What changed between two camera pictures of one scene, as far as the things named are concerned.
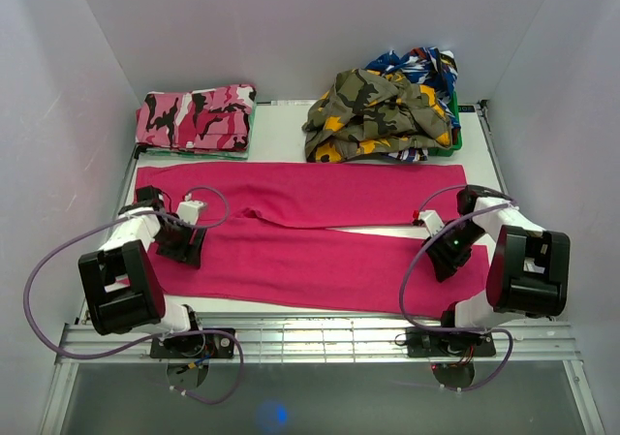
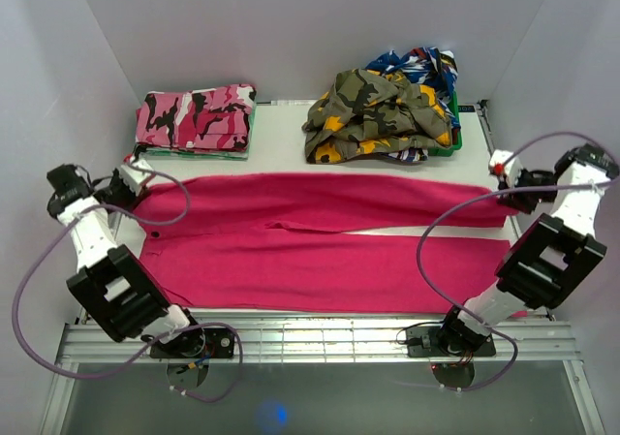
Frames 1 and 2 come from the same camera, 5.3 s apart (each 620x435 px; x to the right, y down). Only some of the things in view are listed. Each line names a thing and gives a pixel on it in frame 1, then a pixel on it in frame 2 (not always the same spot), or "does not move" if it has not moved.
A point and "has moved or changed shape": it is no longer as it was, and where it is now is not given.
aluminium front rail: x=320 y=339 does not move
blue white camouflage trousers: x=421 y=66 does not move
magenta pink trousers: x=247 y=263 has moved or changed shape
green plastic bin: x=445 y=152 does not move
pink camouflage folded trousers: x=212 y=119 does not move
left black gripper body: x=172 y=240 to x=118 y=193
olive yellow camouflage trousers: x=368 y=113 does not move
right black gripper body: x=461 y=238 to x=526 y=201
